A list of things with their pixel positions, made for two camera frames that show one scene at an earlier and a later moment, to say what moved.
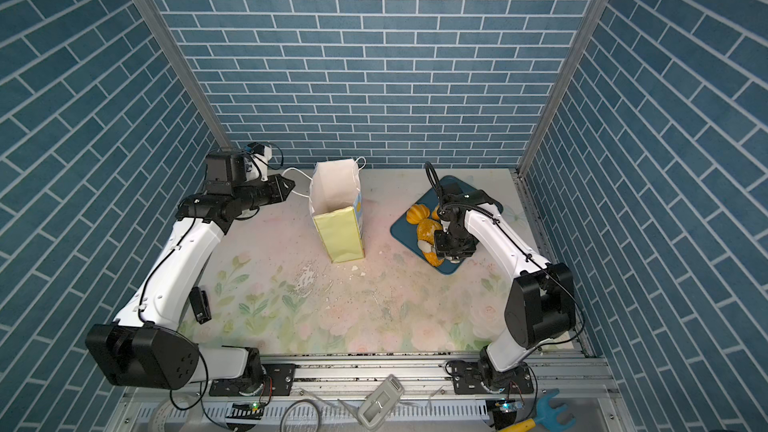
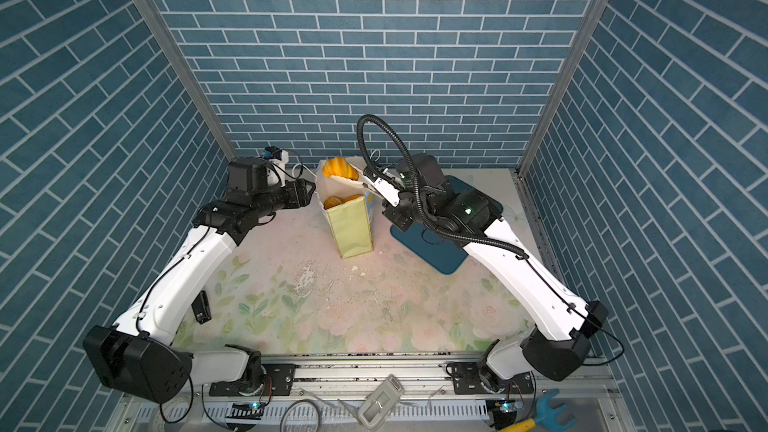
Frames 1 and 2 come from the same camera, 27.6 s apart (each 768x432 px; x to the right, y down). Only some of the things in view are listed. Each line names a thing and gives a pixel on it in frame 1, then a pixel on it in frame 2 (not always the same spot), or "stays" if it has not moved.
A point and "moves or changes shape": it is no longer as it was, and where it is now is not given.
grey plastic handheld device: (378, 406) stays
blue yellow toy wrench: (550, 417) stays
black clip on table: (199, 303) stays
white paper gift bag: (337, 208) moves or changes shape
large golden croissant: (426, 232) → (350, 197)
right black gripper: (464, 251) → (397, 215)
